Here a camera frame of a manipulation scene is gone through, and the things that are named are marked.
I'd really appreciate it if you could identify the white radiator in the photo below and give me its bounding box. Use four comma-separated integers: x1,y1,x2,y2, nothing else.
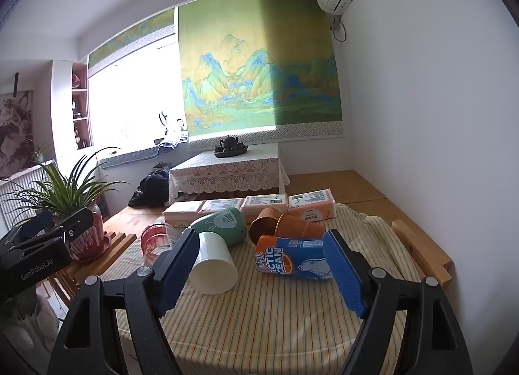
0,159,58,234

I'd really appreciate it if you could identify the brown paper cup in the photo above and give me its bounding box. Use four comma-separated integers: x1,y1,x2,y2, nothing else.
248,207,284,244
275,214,327,240

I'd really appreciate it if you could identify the blue checked towel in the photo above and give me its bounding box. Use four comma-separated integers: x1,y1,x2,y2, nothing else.
99,136,190,167

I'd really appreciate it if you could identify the striped tablecloth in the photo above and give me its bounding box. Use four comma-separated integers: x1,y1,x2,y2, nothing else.
99,202,422,375

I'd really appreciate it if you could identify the clear glass with red print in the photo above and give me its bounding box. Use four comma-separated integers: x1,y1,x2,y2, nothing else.
140,222,180,266

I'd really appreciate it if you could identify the air conditioner cable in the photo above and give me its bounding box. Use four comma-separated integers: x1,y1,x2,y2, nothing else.
330,13,348,42

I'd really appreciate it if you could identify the pile of dark clothes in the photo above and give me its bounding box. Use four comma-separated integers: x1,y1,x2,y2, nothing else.
129,168,171,209

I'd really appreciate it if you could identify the green spider plant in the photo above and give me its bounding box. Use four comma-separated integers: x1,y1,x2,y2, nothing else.
0,147,130,224

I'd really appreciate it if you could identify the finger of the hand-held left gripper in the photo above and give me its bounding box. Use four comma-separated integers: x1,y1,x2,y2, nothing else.
16,210,56,240
54,209,95,244

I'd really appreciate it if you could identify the pink tissue pack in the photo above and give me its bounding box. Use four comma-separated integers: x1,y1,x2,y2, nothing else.
163,200,203,226
200,198,244,214
241,194,289,214
288,189,336,222

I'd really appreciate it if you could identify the white paper cup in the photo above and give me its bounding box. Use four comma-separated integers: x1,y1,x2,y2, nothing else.
190,231,238,294

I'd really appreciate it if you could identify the glass kettle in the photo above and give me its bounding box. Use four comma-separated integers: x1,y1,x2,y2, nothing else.
158,111,188,137

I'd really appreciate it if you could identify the small table with lace cloth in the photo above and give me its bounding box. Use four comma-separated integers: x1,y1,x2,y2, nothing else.
168,143,291,204

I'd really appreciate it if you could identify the blue orange drink can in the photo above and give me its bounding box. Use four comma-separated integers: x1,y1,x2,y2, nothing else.
255,234,335,281

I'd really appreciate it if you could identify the wooden platform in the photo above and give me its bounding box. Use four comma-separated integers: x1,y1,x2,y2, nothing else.
103,170,453,289

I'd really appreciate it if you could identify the dark tea tray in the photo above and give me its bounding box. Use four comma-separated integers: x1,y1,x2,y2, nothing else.
214,144,249,158

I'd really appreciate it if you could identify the landscape painting roller blind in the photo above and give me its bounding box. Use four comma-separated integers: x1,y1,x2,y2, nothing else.
177,0,345,145

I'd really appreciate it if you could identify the ink painting wall scroll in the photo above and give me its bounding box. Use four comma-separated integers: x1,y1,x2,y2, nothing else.
0,89,35,181

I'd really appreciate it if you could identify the wooden slat rack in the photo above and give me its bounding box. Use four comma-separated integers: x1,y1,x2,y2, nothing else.
51,231,139,305

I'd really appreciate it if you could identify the wooden block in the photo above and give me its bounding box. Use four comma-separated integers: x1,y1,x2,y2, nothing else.
391,220,453,289

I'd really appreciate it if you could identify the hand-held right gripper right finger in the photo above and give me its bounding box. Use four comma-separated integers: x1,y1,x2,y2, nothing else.
323,229,475,375

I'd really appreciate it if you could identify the white and pink shelf unit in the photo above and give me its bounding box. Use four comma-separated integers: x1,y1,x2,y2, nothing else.
51,59,96,162

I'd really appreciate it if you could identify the red patterned plant pot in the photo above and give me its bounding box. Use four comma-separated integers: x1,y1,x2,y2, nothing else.
69,205,113,263

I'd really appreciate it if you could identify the green cup with rabbit print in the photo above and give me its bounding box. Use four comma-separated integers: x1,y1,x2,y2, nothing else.
190,207,248,246

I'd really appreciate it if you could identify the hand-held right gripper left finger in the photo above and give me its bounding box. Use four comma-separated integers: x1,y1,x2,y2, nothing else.
49,228,200,375

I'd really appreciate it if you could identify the green window valance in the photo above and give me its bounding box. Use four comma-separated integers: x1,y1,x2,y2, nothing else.
87,8,179,76

